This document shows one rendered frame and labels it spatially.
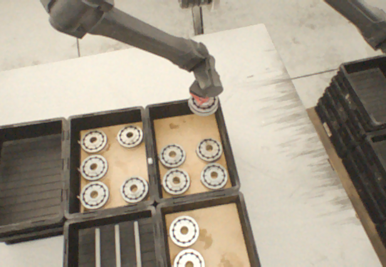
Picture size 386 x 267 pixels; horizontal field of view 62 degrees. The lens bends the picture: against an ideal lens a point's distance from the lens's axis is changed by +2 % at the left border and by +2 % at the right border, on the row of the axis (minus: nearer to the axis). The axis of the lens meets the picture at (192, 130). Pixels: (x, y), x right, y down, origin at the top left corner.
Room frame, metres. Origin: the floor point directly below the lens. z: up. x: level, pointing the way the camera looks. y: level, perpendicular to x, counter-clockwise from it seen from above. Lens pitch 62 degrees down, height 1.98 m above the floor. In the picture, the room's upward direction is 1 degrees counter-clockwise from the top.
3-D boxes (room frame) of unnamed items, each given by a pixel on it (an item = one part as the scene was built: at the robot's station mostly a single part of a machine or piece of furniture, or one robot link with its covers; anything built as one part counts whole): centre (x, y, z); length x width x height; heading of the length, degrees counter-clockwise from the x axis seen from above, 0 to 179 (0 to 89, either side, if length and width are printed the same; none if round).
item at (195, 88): (0.62, -0.05, 1.16); 0.10 x 0.07 x 0.07; 148
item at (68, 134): (0.45, 0.31, 0.92); 0.40 x 0.30 x 0.02; 8
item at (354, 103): (0.96, -1.01, 0.37); 0.40 x 0.30 x 0.45; 12
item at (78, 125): (0.45, 0.31, 0.87); 0.40 x 0.30 x 0.11; 8
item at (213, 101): (0.62, -0.04, 1.04); 0.10 x 0.10 x 0.01
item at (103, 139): (0.55, 0.39, 0.86); 0.10 x 0.10 x 0.01
